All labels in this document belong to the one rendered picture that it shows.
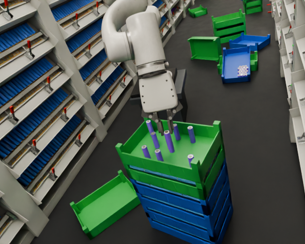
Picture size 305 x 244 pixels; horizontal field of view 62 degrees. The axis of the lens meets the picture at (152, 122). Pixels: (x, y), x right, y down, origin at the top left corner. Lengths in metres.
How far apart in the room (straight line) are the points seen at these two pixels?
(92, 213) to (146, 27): 0.97
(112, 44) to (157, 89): 0.17
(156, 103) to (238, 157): 0.79
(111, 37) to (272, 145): 1.05
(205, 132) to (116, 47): 0.42
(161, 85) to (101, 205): 0.85
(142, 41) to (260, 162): 0.91
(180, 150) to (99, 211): 0.64
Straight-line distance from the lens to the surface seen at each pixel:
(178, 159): 0.86
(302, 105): 1.13
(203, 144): 0.89
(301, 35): 1.20
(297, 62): 1.25
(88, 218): 1.38
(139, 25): 0.71
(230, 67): 2.15
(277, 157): 1.41
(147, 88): 0.71
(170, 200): 0.94
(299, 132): 1.30
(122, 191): 1.40
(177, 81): 1.61
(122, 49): 0.69
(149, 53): 0.69
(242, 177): 1.31
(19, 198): 1.35
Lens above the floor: 0.99
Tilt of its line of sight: 33 degrees down
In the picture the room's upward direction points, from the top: 18 degrees counter-clockwise
